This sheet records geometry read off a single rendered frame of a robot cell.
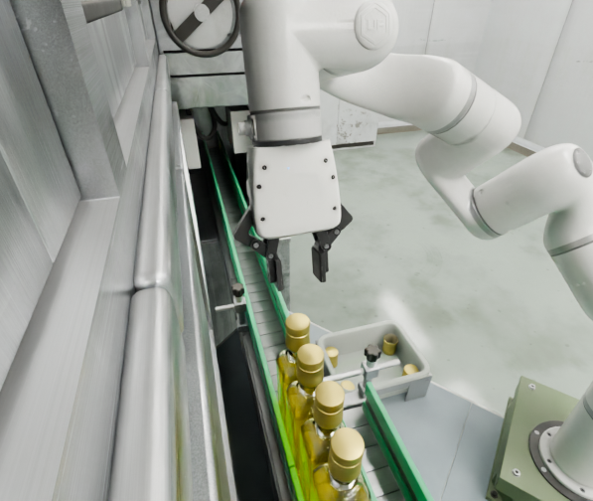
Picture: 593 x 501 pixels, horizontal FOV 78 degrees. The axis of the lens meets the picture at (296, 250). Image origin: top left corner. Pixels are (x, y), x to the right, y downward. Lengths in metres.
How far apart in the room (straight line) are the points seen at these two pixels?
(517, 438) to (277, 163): 0.70
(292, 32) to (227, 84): 0.87
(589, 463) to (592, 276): 0.32
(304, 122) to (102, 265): 0.26
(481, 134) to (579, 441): 0.52
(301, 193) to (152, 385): 0.28
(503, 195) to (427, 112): 0.18
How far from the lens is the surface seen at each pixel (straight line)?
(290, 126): 0.38
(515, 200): 0.60
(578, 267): 0.66
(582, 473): 0.86
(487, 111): 0.55
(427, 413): 0.96
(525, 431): 0.91
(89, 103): 0.23
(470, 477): 0.92
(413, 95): 0.52
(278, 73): 0.38
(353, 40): 0.41
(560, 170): 0.60
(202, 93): 1.25
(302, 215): 0.40
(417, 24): 5.24
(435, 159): 0.60
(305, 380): 0.49
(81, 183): 0.24
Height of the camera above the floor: 1.53
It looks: 35 degrees down
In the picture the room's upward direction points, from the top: straight up
